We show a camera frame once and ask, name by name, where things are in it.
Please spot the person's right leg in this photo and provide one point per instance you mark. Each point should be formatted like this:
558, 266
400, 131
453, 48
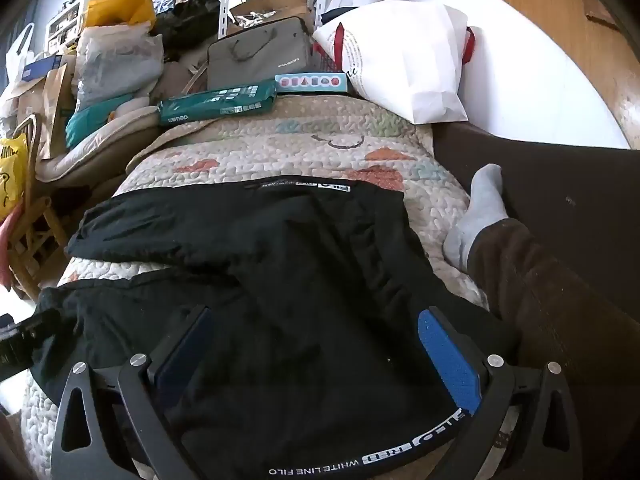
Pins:
550, 310

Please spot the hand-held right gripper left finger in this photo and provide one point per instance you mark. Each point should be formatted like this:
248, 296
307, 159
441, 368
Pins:
182, 352

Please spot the teal packet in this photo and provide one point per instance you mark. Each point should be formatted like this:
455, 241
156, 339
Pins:
215, 102

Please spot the yellow plastic bag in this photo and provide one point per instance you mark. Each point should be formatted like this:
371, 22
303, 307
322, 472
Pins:
10, 175

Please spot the teal cloth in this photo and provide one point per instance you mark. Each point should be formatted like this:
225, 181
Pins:
80, 125

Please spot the black bag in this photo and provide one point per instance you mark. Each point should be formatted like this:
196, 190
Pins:
190, 20

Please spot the wooden chair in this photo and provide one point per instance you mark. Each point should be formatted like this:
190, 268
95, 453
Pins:
35, 245

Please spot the white shelf unit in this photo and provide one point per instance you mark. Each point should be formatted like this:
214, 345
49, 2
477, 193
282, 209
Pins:
65, 22

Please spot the black pants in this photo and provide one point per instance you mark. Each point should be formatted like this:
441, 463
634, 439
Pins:
300, 285

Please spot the light blue shapes box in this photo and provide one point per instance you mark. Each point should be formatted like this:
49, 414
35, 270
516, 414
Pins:
310, 82

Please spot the white plastic bag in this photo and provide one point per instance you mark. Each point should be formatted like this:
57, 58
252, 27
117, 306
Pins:
20, 50

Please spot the quilted patterned blanket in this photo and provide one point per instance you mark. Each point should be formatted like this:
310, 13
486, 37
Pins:
280, 145

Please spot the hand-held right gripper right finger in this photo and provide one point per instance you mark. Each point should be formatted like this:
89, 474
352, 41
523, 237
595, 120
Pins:
447, 360

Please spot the brown paper bag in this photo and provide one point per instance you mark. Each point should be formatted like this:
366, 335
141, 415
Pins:
55, 100

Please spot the beige cushion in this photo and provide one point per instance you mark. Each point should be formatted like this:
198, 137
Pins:
100, 140

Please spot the clear plastic bag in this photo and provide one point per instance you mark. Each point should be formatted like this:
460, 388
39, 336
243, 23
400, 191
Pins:
115, 70

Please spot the grey sock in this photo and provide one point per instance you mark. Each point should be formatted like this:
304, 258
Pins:
480, 210

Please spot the cardboard box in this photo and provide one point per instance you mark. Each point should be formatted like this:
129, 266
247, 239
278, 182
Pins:
280, 0

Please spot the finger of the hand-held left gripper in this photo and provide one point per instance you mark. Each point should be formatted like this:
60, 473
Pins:
35, 332

